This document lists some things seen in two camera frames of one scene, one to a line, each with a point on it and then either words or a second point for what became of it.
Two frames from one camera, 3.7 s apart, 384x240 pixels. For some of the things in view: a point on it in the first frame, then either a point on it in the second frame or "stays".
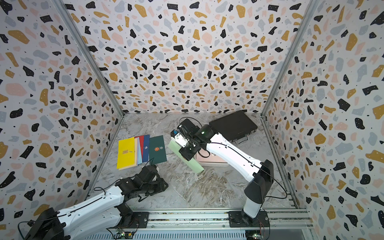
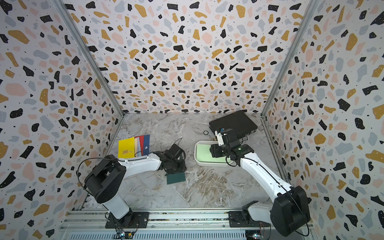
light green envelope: (192, 163) -> (204, 154)
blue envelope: (146, 149) stays
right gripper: (187, 156) -> (214, 149)
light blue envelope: (139, 156) stays
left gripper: (161, 185) -> (182, 168)
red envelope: (141, 140) stays
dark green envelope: (157, 150) -> (176, 177)
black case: (235, 127) stays
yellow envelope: (126, 154) stays
